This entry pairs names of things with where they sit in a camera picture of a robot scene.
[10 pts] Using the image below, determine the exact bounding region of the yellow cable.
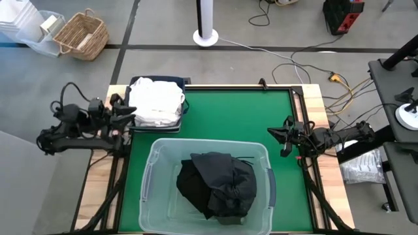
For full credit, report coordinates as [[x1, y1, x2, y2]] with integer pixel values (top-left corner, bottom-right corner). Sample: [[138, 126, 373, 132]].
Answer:
[[325, 77, 374, 116]]

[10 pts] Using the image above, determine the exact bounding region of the dark grey side table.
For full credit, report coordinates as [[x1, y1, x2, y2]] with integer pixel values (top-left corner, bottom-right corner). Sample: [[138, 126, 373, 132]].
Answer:
[[368, 58, 418, 226]]

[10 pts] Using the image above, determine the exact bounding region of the navy blue plastic bin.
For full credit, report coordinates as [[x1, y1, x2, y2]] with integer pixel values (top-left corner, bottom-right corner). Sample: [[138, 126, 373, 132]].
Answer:
[[123, 75, 190, 133]]

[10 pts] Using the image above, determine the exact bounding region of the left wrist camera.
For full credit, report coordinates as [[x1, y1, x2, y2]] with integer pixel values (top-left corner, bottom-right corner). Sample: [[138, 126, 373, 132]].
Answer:
[[87, 97, 106, 114]]

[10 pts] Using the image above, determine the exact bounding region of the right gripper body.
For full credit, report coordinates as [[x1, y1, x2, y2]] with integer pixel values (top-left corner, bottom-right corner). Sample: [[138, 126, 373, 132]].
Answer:
[[287, 122, 310, 148]]

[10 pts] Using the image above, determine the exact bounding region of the green table mat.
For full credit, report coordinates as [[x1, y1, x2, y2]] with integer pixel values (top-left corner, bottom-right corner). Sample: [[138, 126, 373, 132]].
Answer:
[[119, 89, 314, 233]]

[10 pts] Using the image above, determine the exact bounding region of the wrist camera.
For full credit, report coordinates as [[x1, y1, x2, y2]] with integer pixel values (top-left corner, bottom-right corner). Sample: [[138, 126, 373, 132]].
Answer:
[[87, 97, 106, 114], [283, 115, 297, 130]]

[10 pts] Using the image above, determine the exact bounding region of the white fan cable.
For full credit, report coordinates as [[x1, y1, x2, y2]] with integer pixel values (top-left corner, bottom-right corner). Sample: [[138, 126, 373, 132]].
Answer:
[[217, 37, 305, 85]]

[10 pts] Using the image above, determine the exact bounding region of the clear plastic storage tub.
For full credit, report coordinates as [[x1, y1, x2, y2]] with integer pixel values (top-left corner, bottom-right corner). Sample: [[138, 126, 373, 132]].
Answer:
[[138, 137, 278, 235]]

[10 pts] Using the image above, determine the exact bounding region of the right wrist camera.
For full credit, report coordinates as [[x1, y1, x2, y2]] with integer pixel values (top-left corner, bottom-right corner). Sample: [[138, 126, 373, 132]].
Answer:
[[283, 115, 297, 130]]

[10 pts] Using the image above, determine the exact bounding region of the wicker basket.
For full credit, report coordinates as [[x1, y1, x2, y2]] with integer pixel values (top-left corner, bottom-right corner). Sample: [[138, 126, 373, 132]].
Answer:
[[52, 8, 110, 62]]

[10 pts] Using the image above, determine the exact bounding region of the clear plastic bag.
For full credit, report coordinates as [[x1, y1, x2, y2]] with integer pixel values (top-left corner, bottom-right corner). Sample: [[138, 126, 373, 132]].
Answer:
[[339, 148, 387, 185]]

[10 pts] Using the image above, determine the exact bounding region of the dark navy garment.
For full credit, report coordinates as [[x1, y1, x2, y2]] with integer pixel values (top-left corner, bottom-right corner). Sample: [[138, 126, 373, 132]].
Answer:
[[191, 151, 258, 219]]

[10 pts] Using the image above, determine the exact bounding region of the red and black tool case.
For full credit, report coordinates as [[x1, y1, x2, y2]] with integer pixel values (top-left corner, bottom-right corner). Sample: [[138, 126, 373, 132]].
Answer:
[[322, 0, 365, 36]]

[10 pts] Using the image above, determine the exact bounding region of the black stand pole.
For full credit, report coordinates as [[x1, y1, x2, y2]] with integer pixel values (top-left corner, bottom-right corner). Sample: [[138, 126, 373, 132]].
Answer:
[[381, 34, 418, 71]]

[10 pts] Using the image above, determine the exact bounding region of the white tower fan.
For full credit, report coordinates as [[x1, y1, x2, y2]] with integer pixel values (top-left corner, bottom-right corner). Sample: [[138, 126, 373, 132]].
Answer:
[[192, 0, 219, 48]]

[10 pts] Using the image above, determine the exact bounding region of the white round lamp base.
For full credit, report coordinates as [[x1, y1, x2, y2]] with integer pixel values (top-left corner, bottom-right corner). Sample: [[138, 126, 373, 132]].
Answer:
[[394, 102, 418, 131]]

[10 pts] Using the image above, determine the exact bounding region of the long black floor cable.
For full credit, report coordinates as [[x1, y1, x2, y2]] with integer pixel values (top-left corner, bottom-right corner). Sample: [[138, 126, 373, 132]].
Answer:
[[271, 34, 344, 85]]

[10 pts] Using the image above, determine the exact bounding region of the stack of white lids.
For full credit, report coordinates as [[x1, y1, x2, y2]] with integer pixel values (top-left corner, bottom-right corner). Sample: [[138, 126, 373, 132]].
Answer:
[[0, 0, 45, 43]]

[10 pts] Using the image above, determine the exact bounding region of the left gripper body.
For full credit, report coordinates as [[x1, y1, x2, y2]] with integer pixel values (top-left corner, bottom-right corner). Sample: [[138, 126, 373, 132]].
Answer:
[[97, 106, 115, 134]]

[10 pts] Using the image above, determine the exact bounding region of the small beige box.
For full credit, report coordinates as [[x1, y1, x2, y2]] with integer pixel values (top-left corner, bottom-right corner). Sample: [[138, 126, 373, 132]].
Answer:
[[39, 14, 59, 34]]

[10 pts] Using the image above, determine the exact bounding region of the black metal rig frame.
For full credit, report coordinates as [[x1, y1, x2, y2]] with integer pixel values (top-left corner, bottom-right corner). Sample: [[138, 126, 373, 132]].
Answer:
[[70, 83, 357, 235]]

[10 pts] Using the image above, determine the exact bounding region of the black garment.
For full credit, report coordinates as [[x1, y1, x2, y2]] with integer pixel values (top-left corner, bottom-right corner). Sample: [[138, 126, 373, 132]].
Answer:
[[176, 158, 213, 220]]

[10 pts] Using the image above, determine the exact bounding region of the black looped floor cable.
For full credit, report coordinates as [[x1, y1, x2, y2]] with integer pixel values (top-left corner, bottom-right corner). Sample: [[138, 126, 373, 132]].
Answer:
[[248, 0, 271, 27]]

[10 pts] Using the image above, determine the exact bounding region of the black angular bracket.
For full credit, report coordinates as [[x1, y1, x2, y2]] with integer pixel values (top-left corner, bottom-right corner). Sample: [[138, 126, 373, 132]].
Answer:
[[394, 87, 415, 104]]

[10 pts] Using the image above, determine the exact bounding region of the small clear plastic bin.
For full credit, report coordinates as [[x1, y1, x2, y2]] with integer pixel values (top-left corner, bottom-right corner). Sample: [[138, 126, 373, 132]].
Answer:
[[14, 10, 66, 59]]

